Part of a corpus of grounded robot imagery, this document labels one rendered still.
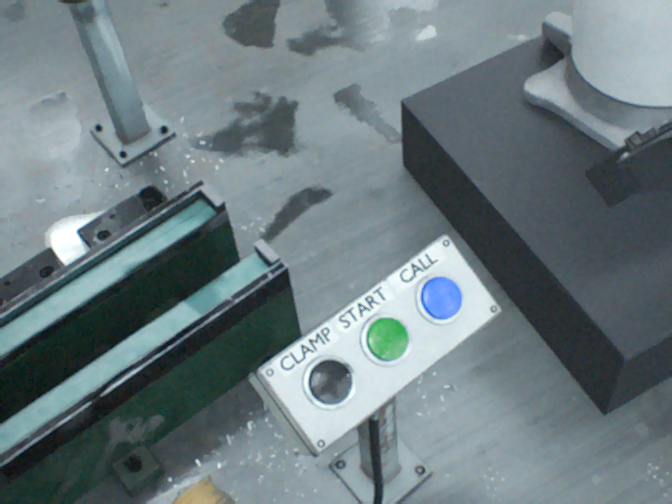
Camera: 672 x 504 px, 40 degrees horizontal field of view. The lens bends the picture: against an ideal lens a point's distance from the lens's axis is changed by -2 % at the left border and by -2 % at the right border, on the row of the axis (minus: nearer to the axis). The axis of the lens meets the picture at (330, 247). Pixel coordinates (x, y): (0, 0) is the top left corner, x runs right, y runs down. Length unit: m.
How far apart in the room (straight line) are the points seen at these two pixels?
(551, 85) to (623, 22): 0.16
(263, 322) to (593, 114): 0.39
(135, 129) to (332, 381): 0.60
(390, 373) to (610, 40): 0.40
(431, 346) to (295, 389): 0.10
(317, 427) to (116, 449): 0.31
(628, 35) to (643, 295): 0.23
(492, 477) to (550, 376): 0.12
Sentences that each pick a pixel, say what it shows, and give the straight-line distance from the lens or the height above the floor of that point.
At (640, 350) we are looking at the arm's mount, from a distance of 0.84.
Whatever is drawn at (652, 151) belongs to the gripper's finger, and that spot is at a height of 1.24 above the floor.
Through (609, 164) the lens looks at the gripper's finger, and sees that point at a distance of 0.63.
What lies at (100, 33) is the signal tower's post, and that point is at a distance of 1.05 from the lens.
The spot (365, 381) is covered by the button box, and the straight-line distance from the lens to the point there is 0.64.
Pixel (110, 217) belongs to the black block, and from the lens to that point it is 1.02.
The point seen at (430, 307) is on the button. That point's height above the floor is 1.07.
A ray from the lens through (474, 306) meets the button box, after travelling 0.67.
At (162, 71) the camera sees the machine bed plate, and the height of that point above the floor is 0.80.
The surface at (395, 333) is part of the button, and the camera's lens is 0.64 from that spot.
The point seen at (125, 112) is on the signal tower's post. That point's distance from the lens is 1.13.
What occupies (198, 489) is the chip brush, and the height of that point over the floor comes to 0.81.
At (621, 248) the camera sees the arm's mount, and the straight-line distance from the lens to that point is 0.89.
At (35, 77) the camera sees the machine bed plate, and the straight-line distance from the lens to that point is 1.31.
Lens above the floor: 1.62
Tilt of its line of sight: 54 degrees down
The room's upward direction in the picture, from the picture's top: 8 degrees counter-clockwise
